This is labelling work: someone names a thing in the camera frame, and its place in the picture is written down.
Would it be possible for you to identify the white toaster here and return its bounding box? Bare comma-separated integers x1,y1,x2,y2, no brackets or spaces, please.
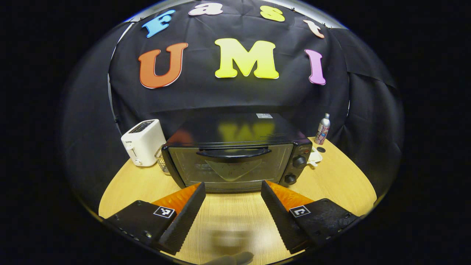
121,119,167,167

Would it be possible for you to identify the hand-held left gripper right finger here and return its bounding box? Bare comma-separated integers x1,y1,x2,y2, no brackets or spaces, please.
261,180,361,254

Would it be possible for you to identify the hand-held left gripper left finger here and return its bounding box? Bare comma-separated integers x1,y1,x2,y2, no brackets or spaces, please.
103,182,206,255

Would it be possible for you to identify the black electric oven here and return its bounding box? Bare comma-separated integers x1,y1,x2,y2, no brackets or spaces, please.
162,113,313,193

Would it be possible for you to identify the white divided snack plate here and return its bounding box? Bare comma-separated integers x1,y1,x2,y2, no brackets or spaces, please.
307,149,323,167

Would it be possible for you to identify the black backdrop cloth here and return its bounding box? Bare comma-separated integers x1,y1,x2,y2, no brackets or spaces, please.
61,0,404,199

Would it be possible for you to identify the silver patterned bottle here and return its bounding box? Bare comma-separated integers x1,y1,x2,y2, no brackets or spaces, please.
315,113,330,145

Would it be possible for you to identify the wire mesh basket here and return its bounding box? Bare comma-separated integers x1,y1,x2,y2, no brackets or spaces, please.
155,145,170,175

